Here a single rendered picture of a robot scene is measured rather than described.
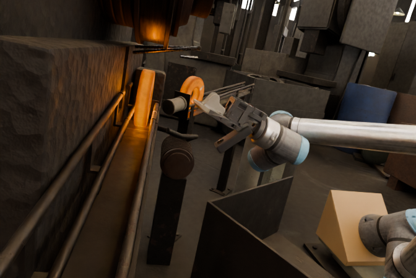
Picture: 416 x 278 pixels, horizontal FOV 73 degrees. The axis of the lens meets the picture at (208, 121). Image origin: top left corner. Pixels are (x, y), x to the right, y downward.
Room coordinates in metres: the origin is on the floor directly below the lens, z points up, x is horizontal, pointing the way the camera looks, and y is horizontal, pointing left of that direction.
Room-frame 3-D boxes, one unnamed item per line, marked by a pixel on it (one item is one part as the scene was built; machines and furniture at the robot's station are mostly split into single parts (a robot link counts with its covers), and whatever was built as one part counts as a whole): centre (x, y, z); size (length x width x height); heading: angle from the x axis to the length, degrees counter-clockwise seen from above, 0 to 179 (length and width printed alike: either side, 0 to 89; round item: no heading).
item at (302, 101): (3.37, -0.65, 0.39); 1.03 x 0.83 x 0.77; 115
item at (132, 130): (0.75, 0.18, 0.66); 0.19 x 0.07 x 0.01; 10
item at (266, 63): (5.10, -0.89, 0.55); 1.10 x 0.53 x 1.10; 30
